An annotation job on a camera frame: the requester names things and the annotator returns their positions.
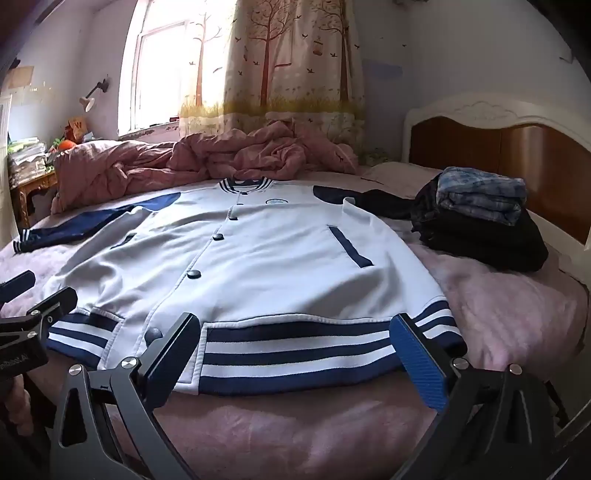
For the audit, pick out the window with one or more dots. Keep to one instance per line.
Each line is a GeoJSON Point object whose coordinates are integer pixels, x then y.
{"type": "Point", "coordinates": [161, 69]}

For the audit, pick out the green patterned cloth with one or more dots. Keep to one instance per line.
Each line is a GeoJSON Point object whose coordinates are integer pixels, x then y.
{"type": "Point", "coordinates": [376, 156]}

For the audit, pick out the carved wooden side table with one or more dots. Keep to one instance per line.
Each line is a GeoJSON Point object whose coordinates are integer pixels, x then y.
{"type": "Point", "coordinates": [27, 194]}

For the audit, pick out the folded blue plaid shirt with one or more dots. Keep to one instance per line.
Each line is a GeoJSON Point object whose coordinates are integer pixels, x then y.
{"type": "Point", "coordinates": [485, 194]}

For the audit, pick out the cardboard sheet on wall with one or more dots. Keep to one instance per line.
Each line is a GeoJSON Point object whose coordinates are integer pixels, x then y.
{"type": "Point", "coordinates": [18, 77]}

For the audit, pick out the stack of papers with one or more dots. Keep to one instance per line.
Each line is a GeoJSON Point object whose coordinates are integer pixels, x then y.
{"type": "Point", "coordinates": [25, 157]}

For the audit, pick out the wooden headboard with white frame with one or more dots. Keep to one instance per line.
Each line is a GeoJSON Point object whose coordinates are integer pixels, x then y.
{"type": "Point", "coordinates": [545, 157]}

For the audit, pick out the tree print curtain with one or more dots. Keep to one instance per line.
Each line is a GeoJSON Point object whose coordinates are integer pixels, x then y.
{"type": "Point", "coordinates": [286, 69]}

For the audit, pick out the pink pillow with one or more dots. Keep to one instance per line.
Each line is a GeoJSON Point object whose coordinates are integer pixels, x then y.
{"type": "Point", "coordinates": [397, 177]}

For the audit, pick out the bed with pink sheet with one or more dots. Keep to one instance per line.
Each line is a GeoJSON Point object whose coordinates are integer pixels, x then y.
{"type": "Point", "coordinates": [498, 314]}

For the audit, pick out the orange plush toy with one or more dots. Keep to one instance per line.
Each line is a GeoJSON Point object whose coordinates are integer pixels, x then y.
{"type": "Point", "coordinates": [66, 144]}

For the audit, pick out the crumpled pink quilt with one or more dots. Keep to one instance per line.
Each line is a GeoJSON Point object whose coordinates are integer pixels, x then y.
{"type": "Point", "coordinates": [138, 166]}

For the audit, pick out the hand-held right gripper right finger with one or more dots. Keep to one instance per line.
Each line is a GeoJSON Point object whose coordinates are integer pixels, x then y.
{"type": "Point", "coordinates": [418, 364]}

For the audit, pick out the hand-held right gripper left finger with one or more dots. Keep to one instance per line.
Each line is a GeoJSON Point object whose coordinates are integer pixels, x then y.
{"type": "Point", "coordinates": [178, 344]}

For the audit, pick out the white and navy baseball jacket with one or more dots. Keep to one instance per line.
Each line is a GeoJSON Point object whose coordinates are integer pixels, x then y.
{"type": "Point", "coordinates": [277, 258]}

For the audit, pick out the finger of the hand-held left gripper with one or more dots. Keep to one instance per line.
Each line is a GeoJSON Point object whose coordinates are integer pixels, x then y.
{"type": "Point", "coordinates": [55, 304]}
{"type": "Point", "coordinates": [18, 285]}

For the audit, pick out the folded black clothes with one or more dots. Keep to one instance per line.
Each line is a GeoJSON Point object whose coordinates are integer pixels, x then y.
{"type": "Point", "coordinates": [485, 242]}

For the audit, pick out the wall lamp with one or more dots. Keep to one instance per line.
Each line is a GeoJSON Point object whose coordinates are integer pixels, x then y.
{"type": "Point", "coordinates": [87, 102]}

